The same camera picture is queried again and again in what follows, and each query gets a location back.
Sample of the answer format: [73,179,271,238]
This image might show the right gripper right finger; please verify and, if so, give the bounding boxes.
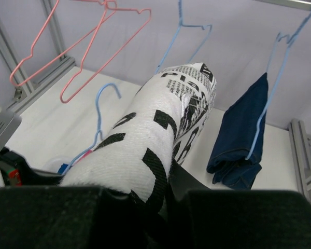
[167,160,311,248]

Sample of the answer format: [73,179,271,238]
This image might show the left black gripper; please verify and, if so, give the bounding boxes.
[0,147,62,187]

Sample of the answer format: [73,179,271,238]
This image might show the blue hanger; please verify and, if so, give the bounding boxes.
[245,10,311,160]
[68,82,122,171]
[155,0,213,73]

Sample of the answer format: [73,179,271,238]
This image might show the navy blue trousers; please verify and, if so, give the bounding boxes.
[206,74,268,190]

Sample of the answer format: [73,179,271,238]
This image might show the blue white patterned trousers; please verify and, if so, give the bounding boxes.
[58,163,69,175]

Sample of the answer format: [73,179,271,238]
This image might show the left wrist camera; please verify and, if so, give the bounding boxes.
[0,106,22,151]

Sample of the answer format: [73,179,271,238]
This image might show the right aluminium frame struts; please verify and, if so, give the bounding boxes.
[288,119,311,204]

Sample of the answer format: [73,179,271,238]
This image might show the pink hanger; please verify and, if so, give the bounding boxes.
[3,1,117,87]
[59,1,152,104]

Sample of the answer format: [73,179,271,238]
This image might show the aluminium hanging rail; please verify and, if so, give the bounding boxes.
[257,0,311,11]

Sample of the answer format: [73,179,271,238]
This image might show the white plastic basket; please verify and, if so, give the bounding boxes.
[43,156,71,173]

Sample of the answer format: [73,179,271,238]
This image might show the left aluminium frame struts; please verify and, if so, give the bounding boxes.
[0,1,76,113]

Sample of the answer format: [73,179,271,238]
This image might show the aluminium frame struts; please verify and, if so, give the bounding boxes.
[0,1,76,113]
[288,119,311,204]

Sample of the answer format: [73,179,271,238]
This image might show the white black print trousers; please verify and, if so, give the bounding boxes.
[61,62,217,212]

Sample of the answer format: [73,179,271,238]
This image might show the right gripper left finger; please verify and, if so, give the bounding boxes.
[0,186,153,248]

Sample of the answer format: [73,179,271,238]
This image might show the pink trousers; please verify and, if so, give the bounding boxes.
[77,150,93,162]

